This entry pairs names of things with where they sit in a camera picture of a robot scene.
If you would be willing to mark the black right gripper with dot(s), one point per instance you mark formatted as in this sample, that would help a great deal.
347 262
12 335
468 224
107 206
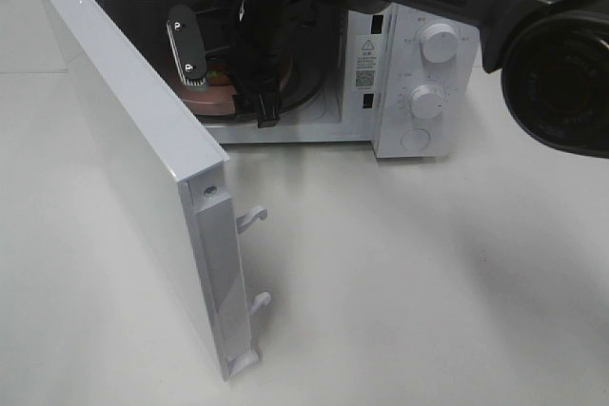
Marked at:
253 36

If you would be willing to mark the pink round plate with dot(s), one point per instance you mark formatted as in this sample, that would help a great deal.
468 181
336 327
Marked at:
208 101

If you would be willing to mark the white microwave door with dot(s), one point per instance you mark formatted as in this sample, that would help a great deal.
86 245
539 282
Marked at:
169 173

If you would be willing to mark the white microwave knob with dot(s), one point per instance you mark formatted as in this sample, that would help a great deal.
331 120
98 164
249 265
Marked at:
427 101
438 43

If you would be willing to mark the burger with lettuce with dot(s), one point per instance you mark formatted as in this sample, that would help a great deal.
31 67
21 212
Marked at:
217 73

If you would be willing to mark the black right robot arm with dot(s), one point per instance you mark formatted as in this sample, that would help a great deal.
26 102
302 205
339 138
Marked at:
552 56

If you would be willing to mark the glass microwave turntable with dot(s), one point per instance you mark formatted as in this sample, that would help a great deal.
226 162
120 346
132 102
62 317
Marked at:
300 87

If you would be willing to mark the white microwave oven body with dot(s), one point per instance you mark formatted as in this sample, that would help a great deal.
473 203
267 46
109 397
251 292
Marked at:
395 79

